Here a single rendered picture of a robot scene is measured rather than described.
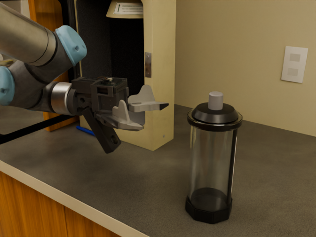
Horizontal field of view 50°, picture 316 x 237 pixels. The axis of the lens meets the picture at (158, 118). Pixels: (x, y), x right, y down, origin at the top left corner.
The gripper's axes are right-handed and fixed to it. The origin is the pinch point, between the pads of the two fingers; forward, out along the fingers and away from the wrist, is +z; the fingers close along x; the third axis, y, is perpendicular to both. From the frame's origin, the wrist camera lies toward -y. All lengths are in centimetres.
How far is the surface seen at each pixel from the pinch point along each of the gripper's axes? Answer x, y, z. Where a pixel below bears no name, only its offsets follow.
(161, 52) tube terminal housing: 25.6, 9.2, -8.7
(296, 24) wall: 57, 14, 25
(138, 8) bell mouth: 28.4, 20.6, -16.3
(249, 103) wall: 60, -14, 13
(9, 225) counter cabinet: 6, -48, -56
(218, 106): -1.2, 4.6, 12.9
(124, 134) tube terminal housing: 24.7, -17.2, -21.1
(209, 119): -4.3, 3.0, 12.1
